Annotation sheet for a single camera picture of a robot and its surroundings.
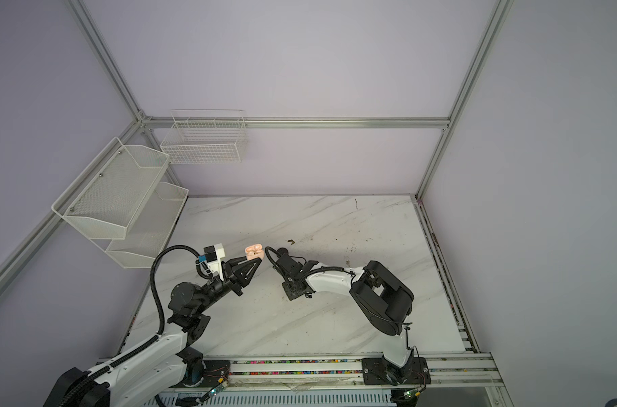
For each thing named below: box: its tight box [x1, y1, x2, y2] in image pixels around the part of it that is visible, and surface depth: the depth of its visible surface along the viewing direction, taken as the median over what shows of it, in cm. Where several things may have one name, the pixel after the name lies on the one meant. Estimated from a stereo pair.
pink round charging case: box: [244, 243, 265, 261], surface depth 69 cm
